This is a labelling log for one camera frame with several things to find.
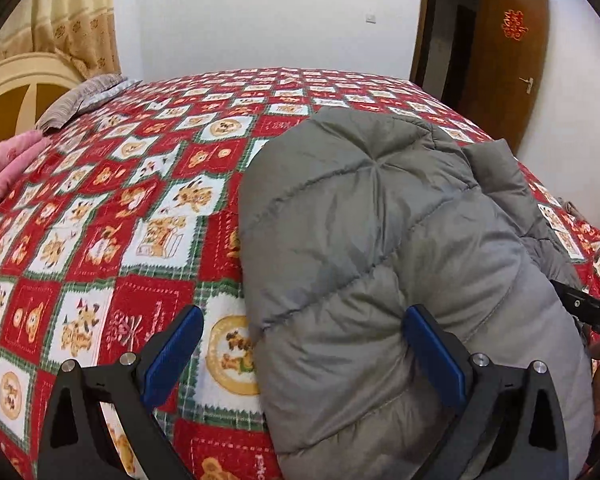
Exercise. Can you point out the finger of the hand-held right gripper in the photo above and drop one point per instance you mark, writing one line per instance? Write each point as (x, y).
(577, 305)

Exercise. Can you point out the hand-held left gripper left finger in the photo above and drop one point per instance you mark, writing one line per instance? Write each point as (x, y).
(172, 355)

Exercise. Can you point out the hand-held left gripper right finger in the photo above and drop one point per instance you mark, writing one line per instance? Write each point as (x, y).
(435, 355)

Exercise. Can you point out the grey down jacket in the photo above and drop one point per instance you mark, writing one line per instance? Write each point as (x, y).
(355, 260)

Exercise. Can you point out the red bear-print bed blanket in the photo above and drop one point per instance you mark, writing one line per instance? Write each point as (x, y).
(105, 210)

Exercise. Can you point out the brown wooden door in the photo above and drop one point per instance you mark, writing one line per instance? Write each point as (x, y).
(500, 85)

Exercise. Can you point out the pink quilt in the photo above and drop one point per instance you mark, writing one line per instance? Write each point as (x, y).
(5, 170)

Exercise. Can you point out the striped pillow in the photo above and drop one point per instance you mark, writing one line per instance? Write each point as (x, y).
(80, 100)

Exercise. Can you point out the red paper door decoration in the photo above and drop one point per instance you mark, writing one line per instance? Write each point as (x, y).
(513, 24)

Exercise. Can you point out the cream and gold headboard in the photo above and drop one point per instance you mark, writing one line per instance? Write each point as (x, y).
(10, 80)

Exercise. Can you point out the beige patterned curtain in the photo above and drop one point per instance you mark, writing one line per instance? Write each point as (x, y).
(70, 10)

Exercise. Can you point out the dark wooden door frame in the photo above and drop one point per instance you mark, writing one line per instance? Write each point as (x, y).
(420, 35)

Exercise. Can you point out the white wall switch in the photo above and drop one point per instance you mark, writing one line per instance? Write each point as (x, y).
(371, 18)

